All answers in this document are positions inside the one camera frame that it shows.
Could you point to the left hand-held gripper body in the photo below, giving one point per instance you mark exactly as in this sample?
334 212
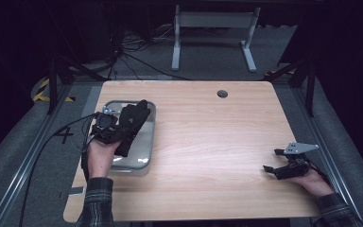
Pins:
105 126

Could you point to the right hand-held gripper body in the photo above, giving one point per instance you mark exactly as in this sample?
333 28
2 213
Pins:
293 170

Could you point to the black glove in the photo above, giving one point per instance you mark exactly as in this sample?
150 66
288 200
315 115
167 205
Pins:
132 123

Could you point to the metal tray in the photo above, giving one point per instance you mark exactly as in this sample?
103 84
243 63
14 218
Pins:
142 148

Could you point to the person's right hand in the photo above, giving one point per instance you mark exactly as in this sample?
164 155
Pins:
316 184

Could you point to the person's left hand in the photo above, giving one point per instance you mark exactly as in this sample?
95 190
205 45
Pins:
99 159

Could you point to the black tape floor mark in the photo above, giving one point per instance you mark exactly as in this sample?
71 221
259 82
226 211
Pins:
65 135

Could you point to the black metal stand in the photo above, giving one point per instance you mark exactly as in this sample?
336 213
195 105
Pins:
53 85
310 91

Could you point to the yellow black hazard tape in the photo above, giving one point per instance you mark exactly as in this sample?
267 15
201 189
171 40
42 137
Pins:
41 92

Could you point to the white metal stand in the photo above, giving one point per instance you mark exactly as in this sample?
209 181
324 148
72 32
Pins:
214 19

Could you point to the aluminium floor rail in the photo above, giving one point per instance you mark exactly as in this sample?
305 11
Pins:
325 145
28 161

